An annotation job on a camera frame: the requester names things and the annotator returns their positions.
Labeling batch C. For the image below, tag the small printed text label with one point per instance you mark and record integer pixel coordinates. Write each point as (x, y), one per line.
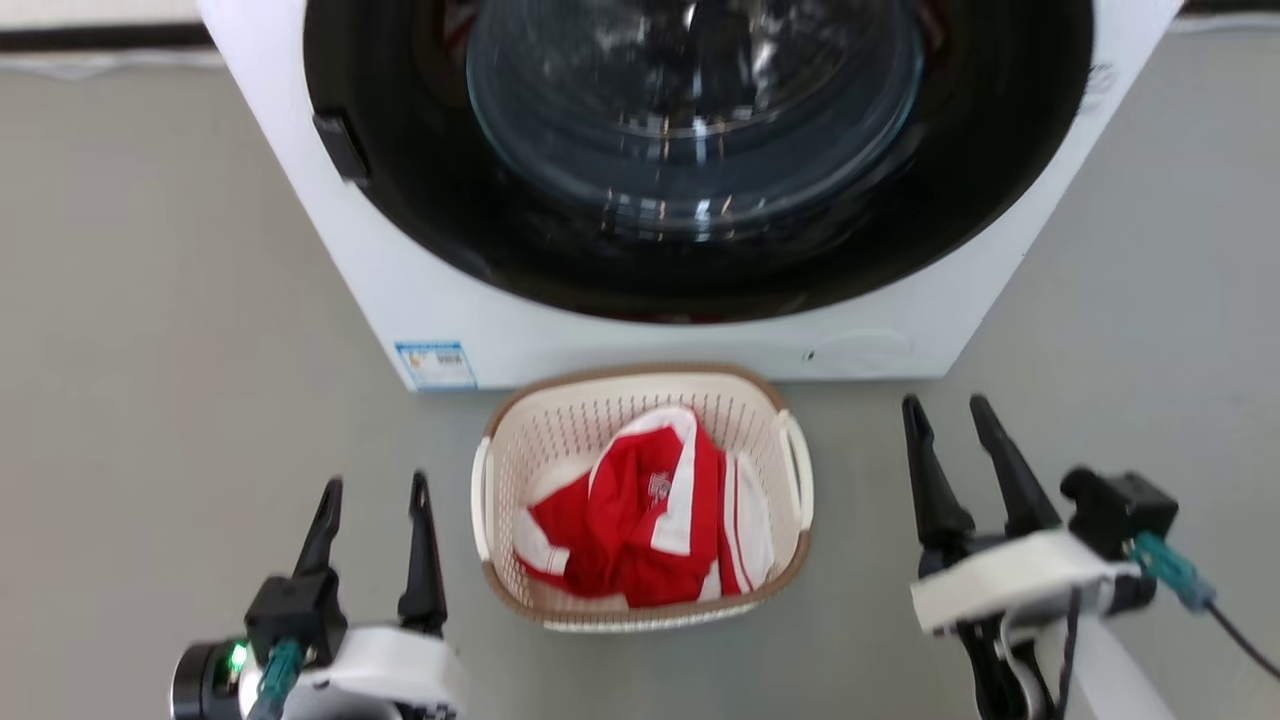
(1102, 88)

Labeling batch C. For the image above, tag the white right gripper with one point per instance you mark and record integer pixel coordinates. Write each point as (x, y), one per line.
(1020, 575)

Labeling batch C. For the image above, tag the black round washer door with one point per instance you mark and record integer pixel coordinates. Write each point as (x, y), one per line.
(420, 220)

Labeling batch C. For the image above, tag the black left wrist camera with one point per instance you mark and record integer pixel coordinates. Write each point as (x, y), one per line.
(295, 610)

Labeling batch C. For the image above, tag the red and white garment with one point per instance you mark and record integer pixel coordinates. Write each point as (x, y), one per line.
(620, 520)

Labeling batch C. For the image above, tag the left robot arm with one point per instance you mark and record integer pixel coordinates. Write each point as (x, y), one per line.
(200, 685)

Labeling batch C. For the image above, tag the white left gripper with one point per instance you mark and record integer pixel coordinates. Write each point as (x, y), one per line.
(390, 675)

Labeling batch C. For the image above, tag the blue energy label sticker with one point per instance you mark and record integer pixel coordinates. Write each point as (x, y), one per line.
(436, 365)

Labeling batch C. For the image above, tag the white front-load washing machine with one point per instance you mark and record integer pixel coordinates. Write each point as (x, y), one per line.
(430, 300)

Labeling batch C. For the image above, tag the round white filter cover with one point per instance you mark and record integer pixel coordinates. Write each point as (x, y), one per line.
(860, 350)

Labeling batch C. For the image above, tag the black baseboard strip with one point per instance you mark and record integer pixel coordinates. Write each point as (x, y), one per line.
(100, 37)
(1235, 5)

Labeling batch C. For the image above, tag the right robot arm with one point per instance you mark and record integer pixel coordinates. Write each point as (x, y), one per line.
(1110, 680)

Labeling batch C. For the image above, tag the cream plastic laundry basket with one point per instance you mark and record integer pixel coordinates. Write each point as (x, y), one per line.
(560, 430)

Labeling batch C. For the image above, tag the steel washer drum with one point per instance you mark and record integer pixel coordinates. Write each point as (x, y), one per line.
(700, 100)

